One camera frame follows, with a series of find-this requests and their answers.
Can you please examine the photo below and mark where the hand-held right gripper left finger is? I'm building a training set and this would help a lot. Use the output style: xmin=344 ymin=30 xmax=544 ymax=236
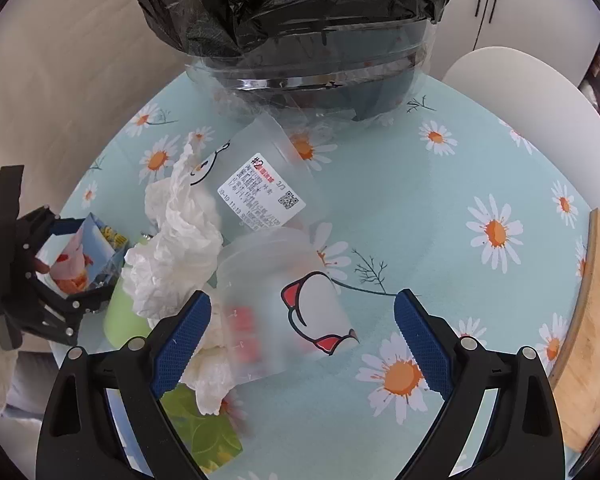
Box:
xmin=36 ymin=290 xmax=213 ymax=480

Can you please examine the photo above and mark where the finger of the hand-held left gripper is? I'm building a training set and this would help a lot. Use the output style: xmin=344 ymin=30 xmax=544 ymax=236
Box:
xmin=21 ymin=279 xmax=115 ymax=346
xmin=16 ymin=205 xmax=88 ymax=277

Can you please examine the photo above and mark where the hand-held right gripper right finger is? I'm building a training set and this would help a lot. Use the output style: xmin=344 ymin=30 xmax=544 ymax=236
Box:
xmin=394 ymin=288 xmax=566 ymax=480

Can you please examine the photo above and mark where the blue printed snack packet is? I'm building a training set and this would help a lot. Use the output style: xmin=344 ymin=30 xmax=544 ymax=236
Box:
xmin=35 ymin=212 xmax=131 ymax=297

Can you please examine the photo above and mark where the white tissue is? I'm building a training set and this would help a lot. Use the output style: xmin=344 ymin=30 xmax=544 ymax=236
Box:
xmin=122 ymin=132 xmax=227 ymax=320
xmin=180 ymin=307 xmax=242 ymax=417

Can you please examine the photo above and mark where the clear cup red bow print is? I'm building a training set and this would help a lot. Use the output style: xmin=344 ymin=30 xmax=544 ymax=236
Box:
xmin=214 ymin=226 xmax=362 ymax=382

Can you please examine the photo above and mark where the labelled clear plastic cup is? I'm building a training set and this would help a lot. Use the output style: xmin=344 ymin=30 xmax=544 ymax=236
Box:
xmin=190 ymin=112 xmax=327 ymax=235

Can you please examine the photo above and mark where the clear plastic trash bin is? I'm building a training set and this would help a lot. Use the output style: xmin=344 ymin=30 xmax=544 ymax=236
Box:
xmin=182 ymin=10 xmax=438 ymax=124

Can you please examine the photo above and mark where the black bin bag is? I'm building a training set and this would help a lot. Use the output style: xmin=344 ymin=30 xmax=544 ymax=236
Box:
xmin=125 ymin=0 xmax=463 ymax=61

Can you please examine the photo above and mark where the pale green container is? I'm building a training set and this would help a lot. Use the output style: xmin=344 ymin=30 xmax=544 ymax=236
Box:
xmin=102 ymin=279 xmax=154 ymax=349

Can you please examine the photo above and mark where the person's grey clothing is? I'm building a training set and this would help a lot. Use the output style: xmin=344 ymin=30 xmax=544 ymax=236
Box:
xmin=7 ymin=351 xmax=57 ymax=413

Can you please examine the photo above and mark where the green leaf print packet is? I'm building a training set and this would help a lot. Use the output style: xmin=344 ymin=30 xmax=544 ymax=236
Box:
xmin=159 ymin=384 xmax=244 ymax=477

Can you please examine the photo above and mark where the wooden cutting board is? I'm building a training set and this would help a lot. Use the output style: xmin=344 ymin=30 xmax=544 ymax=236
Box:
xmin=547 ymin=209 xmax=600 ymax=453

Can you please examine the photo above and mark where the white chair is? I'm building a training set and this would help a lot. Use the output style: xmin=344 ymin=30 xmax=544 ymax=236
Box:
xmin=441 ymin=46 xmax=600 ymax=241

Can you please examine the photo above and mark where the white refrigerator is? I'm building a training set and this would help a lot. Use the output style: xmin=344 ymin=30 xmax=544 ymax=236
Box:
xmin=450 ymin=0 xmax=600 ymax=86

